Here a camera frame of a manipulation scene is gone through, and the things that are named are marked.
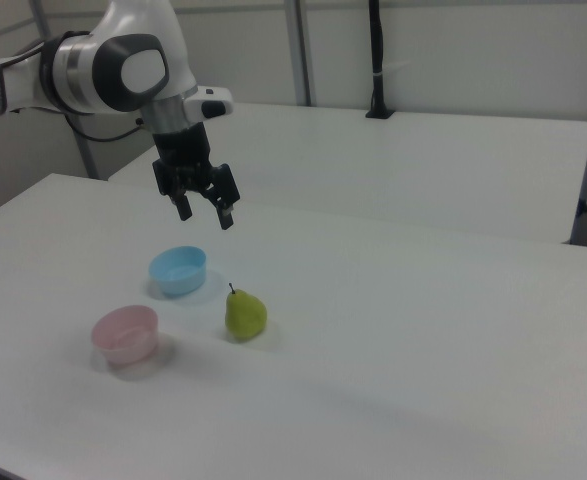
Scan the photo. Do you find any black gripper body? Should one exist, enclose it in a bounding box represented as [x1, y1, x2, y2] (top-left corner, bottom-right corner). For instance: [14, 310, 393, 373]
[151, 123, 215, 195]

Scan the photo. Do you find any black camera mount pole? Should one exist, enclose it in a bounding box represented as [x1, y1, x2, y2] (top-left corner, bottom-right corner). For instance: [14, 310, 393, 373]
[367, 0, 388, 112]

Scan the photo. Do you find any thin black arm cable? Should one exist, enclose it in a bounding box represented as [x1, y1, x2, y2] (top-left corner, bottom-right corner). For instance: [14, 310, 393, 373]
[61, 112, 145, 143]

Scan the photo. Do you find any grey partition frame post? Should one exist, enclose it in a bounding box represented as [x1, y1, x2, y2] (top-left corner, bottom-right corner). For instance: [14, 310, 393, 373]
[72, 115, 100, 180]
[283, 0, 320, 108]

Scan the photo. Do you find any pink plastic bowl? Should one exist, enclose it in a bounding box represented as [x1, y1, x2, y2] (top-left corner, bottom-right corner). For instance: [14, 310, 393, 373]
[90, 304, 162, 366]

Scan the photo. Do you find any blue plastic bowl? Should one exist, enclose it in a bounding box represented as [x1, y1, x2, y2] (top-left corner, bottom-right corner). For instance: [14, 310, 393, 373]
[147, 244, 208, 300]

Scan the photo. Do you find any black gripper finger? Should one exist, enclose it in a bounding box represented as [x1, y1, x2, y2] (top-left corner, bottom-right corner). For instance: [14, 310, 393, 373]
[203, 162, 241, 231]
[152, 158, 195, 222]

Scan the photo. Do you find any green pear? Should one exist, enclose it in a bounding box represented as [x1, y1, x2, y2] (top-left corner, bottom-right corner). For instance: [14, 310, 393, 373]
[224, 282, 269, 344]

